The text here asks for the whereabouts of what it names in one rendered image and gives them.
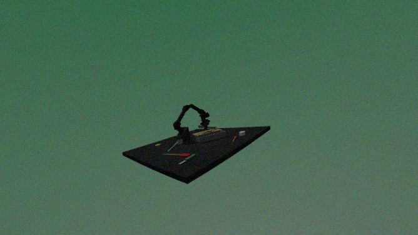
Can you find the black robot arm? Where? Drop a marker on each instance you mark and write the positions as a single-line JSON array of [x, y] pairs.
[[177, 123]]

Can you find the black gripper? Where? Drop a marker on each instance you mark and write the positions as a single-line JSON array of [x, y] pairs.
[[204, 123]]

